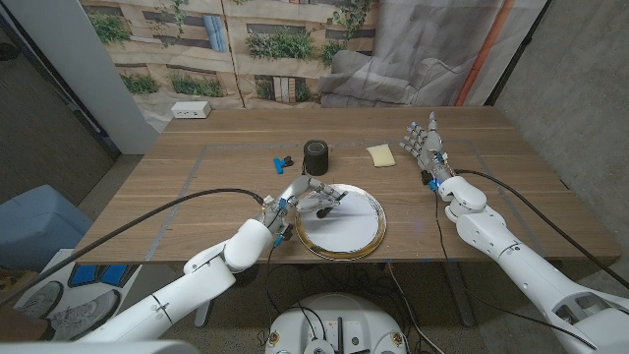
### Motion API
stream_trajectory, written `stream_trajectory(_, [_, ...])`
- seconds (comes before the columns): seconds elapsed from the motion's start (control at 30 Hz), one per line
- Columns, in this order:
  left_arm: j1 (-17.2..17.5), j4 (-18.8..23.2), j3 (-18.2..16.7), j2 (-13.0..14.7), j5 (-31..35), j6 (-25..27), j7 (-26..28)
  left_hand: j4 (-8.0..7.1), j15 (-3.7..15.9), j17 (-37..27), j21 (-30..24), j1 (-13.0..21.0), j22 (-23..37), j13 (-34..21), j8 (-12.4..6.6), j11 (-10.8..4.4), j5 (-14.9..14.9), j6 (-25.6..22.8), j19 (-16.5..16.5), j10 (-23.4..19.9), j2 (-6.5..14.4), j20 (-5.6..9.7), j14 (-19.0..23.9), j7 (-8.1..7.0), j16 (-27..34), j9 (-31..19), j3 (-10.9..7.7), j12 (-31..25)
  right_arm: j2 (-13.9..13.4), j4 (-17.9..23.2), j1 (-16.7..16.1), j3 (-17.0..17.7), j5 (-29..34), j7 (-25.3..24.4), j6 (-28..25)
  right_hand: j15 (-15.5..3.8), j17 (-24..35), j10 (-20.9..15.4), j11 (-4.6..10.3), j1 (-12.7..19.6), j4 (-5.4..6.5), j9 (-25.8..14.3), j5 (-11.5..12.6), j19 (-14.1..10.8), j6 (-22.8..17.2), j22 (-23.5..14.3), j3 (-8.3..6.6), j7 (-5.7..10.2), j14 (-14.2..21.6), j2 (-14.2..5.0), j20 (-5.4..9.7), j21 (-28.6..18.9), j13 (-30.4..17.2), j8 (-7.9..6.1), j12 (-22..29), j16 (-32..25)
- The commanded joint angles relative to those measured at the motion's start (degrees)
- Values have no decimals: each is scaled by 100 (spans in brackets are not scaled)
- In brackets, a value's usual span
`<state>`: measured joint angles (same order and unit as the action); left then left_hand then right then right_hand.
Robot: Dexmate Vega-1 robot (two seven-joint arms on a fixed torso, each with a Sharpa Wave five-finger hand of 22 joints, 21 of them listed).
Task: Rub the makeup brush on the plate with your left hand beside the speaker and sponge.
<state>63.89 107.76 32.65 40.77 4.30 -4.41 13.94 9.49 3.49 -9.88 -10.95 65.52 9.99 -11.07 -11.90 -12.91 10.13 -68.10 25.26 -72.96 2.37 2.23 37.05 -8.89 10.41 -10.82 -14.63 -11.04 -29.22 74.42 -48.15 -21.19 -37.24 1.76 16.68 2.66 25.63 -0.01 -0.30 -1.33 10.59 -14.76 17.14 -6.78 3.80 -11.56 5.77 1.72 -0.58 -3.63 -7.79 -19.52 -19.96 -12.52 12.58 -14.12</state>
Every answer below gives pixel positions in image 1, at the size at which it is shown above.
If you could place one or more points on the person brown trouser leg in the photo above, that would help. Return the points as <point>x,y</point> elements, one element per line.
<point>22,325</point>

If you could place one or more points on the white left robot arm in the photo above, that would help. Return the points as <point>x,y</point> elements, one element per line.
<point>206,280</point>

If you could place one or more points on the printed fabric backdrop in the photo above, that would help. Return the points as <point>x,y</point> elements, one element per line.
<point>417,59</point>

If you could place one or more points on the metal table leg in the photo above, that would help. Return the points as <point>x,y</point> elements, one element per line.
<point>202,314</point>
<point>459,295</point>

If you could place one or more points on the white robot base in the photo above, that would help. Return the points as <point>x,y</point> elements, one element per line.
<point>339,310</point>

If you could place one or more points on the black backdrop stand pole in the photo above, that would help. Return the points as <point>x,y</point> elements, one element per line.
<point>516,56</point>

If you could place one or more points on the black round floor fan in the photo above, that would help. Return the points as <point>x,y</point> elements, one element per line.
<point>248,275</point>

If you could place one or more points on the black cylindrical speaker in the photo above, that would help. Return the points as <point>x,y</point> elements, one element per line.
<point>315,157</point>

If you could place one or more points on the white power strip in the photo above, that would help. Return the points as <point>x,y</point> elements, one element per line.
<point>190,109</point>

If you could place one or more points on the blue upholstered chair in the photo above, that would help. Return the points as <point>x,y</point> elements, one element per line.
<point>34,221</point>

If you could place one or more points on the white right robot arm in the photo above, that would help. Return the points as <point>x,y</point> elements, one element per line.
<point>521,265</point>

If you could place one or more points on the blue and black clip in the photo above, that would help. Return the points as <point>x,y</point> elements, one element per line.
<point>279,164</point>

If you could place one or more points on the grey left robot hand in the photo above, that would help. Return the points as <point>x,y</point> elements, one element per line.
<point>300,192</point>

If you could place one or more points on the grey sneaker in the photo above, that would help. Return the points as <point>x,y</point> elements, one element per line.
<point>41,300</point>
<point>83,314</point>

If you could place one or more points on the blue foot pedal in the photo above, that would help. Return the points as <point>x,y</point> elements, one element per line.
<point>115,274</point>
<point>83,275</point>

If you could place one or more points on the white plate gold rim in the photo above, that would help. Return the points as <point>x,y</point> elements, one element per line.
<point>354,231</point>

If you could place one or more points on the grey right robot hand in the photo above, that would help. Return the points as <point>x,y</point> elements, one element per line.
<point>432,147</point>

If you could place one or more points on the white robot torso edge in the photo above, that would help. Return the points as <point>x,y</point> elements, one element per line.
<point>98,348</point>

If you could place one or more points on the pale yellow sponge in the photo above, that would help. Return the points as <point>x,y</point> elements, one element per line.
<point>381,155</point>

